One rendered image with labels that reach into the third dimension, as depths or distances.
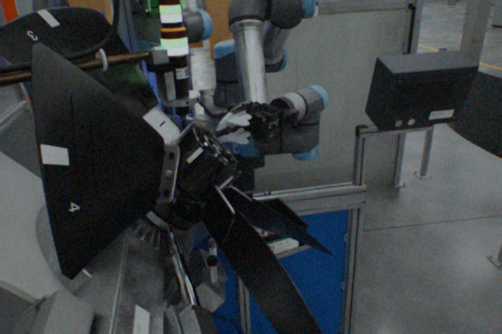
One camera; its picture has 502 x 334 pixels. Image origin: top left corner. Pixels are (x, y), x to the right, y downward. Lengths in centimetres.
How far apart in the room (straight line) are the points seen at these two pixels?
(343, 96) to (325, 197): 160
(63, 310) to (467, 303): 205
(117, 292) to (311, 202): 87
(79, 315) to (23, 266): 16
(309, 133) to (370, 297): 131
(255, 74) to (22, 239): 68
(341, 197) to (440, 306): 108
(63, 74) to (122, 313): 27
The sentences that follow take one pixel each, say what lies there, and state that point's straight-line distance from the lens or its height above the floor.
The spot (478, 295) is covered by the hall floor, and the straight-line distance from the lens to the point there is 241.
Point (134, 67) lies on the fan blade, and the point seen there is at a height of 135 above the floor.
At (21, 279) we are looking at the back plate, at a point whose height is 113.
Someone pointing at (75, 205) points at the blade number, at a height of 129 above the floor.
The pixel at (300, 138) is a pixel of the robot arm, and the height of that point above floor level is 109.
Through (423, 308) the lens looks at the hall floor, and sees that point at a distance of 224.
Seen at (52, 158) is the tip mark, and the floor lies 134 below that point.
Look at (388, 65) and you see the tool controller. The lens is 124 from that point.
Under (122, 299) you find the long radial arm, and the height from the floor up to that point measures 114.
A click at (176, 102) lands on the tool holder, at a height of 129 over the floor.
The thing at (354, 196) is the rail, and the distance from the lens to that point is 136.
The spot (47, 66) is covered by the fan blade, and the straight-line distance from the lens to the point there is 45.
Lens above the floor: 149
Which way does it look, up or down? 25 degrees down
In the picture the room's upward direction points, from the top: 3 degrees counter-clockwise
